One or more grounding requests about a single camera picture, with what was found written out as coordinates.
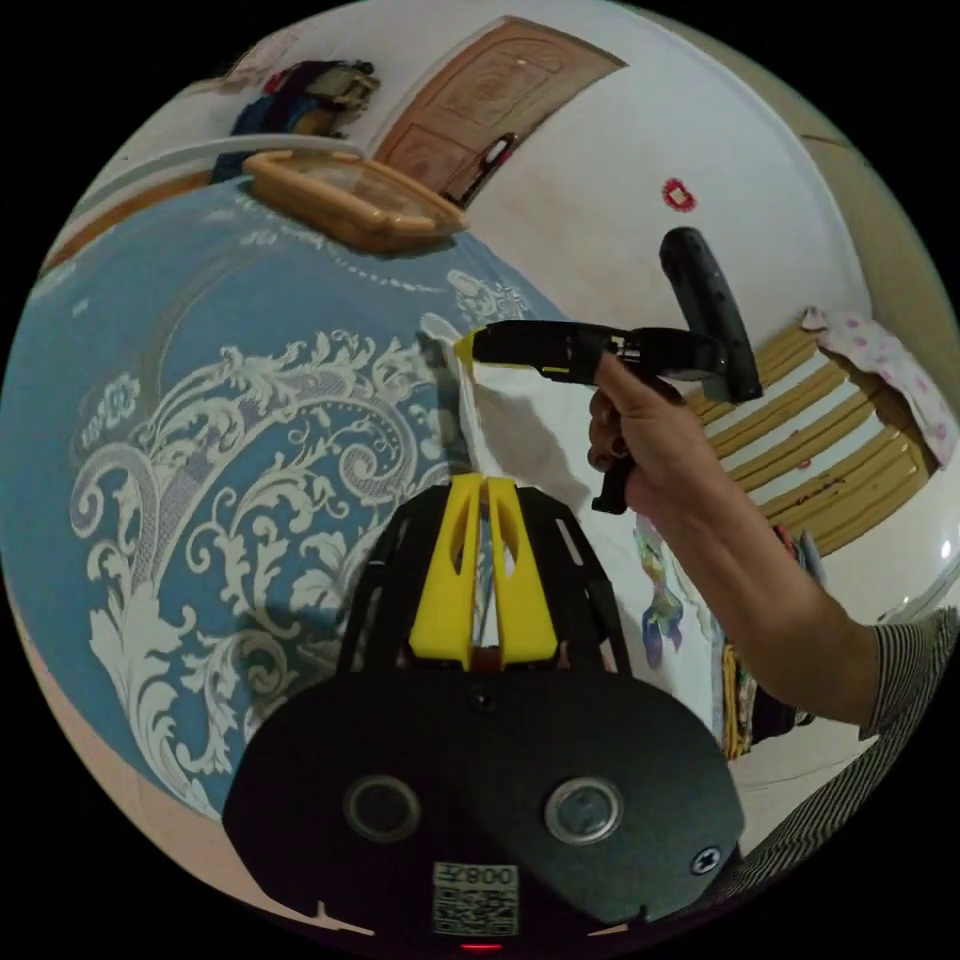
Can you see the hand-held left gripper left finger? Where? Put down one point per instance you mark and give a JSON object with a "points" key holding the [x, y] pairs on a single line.
{"points": [[444, 585]]}

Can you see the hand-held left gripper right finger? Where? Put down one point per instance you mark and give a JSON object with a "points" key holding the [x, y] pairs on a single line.
{"points": [[521, 600]]}

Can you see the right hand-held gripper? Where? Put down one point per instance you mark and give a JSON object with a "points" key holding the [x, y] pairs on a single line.
{"points": [[555, 346]]}

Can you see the white anime print shirt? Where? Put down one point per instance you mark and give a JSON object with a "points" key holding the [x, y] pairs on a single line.
{"points": [[532, 442]]}

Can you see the person's right forearm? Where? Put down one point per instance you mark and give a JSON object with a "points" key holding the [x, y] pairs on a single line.
{"points": [[757, 607]]}

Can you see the person's right hand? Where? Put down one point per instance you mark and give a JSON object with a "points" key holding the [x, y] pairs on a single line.
{"points": [[656, 450]]}

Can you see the tan rectangular tray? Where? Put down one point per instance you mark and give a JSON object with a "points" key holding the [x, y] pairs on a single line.
{"points": [[352, 199]]}

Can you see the brown wooden door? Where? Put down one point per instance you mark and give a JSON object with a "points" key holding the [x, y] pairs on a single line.
{"points": [[487, 90]]}

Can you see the hanging clothes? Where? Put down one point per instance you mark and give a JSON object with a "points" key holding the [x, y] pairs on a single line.
{"points": [[307, 94]]}

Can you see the bed with blue ornament quilt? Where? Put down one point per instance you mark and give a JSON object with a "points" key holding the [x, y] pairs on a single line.
{"points": [[150, 390]]}

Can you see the wooden slatted bench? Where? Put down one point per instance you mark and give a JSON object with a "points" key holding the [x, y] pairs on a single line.
{"points": [[817, 457]]}

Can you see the person's body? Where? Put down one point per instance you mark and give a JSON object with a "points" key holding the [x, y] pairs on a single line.
{"points": [[862, 780]]}

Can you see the white pink dotted cloth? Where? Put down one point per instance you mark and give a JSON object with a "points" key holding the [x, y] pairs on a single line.
{"points": [[892, 367]]}

